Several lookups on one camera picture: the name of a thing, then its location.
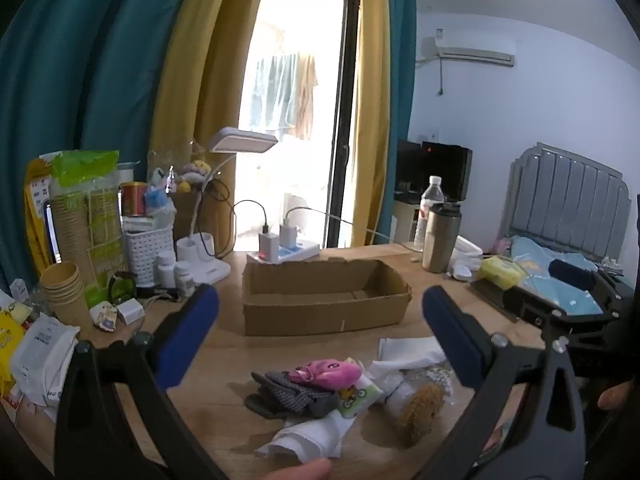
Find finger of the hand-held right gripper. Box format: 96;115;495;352
470;279;557;323
548;259;621;302

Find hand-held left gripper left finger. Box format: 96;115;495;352
55;284;226;480

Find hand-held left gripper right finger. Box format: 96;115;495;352
422;286;586;480

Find bag of cotton swabs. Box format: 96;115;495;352
384;364;454;413

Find brown plush toy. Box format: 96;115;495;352
399;385;447;449

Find white cartoon print cloth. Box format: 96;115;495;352
336;376;378;419

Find grey knitted gloves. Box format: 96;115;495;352
244;371;338;419

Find pink plush toy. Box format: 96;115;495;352
289;358;363;392

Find person's right hand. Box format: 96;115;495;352
598;381;640;412

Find person's left hand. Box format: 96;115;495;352
264;460;333;480

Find blue blanket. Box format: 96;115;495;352
502;236;613;316

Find small white box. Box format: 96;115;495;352
116;298;146;324

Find white desk lamp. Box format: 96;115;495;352
175;127;279;285

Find grey bed headboard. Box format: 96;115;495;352
499;142;633;273

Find steel tumbler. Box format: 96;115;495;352
422;203;462;274

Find small printed pouch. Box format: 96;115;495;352
89;302;119;334

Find white plastic basket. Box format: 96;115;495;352
122;226;174;287

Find clear water bottle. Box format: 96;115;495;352
413;175;445;254

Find large white charger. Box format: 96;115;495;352
258;232;281;262

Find tall brown cardboard box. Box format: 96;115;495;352
169;191;221;256

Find white side table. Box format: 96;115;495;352
388;199;421;245

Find stack of paper cups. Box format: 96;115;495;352
39;262;95;337

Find black monitor on cabinet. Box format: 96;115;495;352
394;139;474;202

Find white power strip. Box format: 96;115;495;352
246;239;321;266

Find small white charger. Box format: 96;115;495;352
278;220;300;252

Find red can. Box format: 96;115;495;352
121;181;148;218

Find white wet wipes pack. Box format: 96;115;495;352
9;312;82;407

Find green bag of paper cups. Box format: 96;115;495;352
49;149;130;308

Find pile of small plush toys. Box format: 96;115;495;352
148;159;213;196

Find yellow snack packet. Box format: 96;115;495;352
0;309;27;397

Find yellow package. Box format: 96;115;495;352
24;159;57;267

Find yellow curtain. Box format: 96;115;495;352
349;0;392;249
149;0;275;258

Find white air conditioner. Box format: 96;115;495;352
419;35;517;68

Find hanging blue clothing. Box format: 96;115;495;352
249;52;302;132

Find hanging orange clothing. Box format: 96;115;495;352
294;52;319;142

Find black cable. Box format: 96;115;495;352
197;180;271;261

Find white cable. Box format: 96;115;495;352
285;206;426;253

